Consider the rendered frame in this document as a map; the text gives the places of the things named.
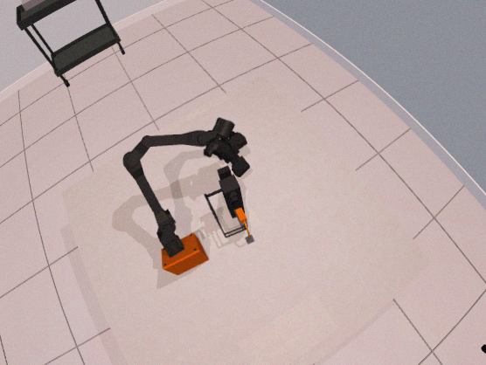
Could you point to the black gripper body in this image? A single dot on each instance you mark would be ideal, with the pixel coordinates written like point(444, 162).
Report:
point(240, 165)

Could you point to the orange power cord with plug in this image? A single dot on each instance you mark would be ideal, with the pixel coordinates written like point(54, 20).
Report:
point(240, 213)

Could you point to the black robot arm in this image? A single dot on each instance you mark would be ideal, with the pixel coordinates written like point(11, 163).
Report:
point(210, 139)

